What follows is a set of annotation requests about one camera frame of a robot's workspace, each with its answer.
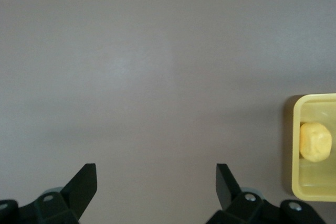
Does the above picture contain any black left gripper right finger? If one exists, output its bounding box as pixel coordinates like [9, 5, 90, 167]
[206, 163, 326, 224]

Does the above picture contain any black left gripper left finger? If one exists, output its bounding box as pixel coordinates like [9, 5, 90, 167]
[0, 163, 98, 224]

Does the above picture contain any yellow potato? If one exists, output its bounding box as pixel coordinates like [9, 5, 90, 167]
[299, 121, 332, 163]

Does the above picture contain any yellow plastic tray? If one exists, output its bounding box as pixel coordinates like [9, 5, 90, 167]
[291, 93, 336, 202]

